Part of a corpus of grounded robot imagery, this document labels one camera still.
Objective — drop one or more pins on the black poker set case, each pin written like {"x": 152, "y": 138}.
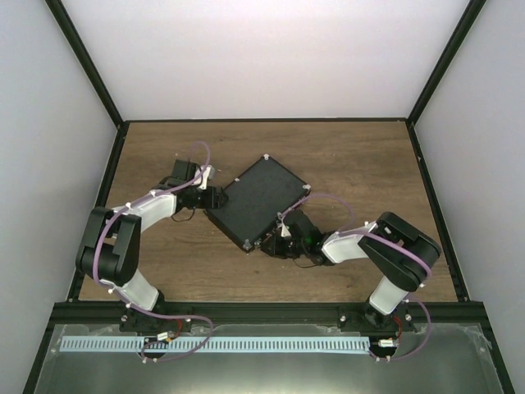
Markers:
{"x": 255, "y": 199}

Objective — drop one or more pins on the light blue slotted rail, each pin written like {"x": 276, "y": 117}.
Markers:
{"x": 330, "y": 345}

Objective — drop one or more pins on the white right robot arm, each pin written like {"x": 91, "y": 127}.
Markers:
{"x": 403, "y": 254}

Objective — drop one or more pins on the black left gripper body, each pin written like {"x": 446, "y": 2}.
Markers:
{"x": 207, "y": 203}

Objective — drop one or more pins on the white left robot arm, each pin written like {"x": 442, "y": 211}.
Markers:
{"x": 109, "y": 250}

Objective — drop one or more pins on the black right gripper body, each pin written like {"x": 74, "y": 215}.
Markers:
{"x": 285, "y": 250}

